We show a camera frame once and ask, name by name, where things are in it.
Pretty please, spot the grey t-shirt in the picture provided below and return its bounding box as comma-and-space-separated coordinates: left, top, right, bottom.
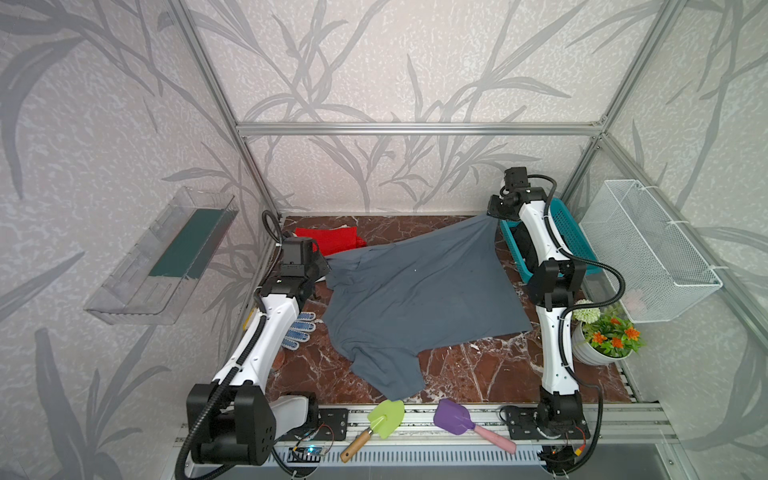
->
323, 215, 532, 400

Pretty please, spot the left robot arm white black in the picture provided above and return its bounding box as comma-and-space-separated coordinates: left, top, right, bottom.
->
176, 237, 329, 478

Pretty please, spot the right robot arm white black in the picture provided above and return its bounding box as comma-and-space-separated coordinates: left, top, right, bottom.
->
487, 167, 586, 438

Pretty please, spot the red folded t-shirt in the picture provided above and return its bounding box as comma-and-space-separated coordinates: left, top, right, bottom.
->
294, 227, 367, 257

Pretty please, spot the black t-shirt in basket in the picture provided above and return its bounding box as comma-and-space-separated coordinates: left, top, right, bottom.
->
511, 223, 540, 283

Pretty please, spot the blue dotted work glove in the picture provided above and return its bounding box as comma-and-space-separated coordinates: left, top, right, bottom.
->
281, 312, 317, 351

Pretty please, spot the teal plastic basket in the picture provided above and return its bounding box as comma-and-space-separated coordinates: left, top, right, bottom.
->
500, 198, 596, 261

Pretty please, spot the potted artificial flower plant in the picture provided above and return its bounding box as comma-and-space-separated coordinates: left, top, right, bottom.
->
572, 303, 645, 366

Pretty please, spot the small green circuit board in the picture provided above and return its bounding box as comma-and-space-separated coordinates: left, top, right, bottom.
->
289, 445, 331, 463

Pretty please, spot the aluminium frame enclosure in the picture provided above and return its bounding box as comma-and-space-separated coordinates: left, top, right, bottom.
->
172, 1, 767, 479

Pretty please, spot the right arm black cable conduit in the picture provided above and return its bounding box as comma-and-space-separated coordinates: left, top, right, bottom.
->
527, 173, 626, 397

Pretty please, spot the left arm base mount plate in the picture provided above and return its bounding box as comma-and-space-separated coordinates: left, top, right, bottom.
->
284, 392, 349, 441

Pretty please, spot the white wire mesh basket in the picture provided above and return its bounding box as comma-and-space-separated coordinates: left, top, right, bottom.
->
580, 180, 722, 324

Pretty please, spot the clear plastic wall shelf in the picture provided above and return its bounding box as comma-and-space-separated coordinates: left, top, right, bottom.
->
84, 187, 239, 326

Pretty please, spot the green garden trowel wooden handle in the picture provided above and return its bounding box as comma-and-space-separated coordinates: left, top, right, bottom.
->
340, 400, 405, 463

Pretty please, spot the purple scoop pink handle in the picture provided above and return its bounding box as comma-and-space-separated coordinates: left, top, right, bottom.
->
433, 399, 517, 455

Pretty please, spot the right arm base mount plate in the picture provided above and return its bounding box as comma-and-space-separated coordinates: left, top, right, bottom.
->
498, 405, 591, 440

